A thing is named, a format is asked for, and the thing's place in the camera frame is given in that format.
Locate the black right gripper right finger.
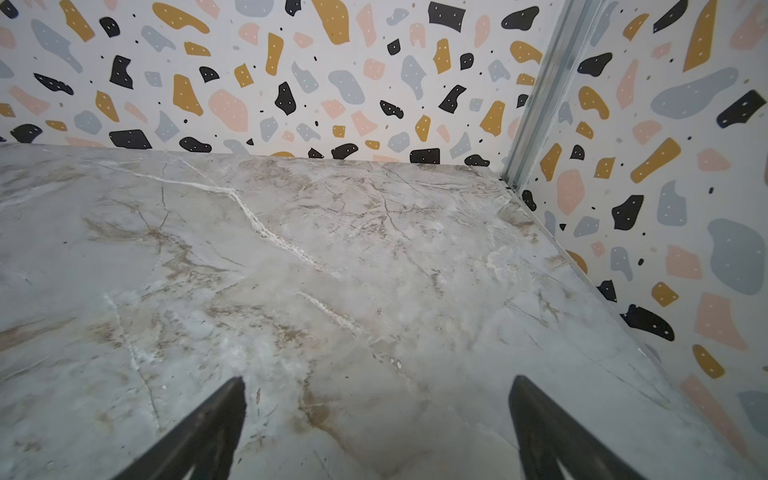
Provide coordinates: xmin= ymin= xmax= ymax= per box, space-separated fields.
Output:
xmin=508 ymin=375 xmax=642 ymax=479

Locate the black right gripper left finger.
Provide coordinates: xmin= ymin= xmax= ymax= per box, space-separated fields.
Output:
xmin=116 ymin=377 xmax=247 ymax=479

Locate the aluminium corner post right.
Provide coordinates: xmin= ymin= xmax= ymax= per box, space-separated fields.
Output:
xmin=500 ymin=0 xmax=603 ymax=192

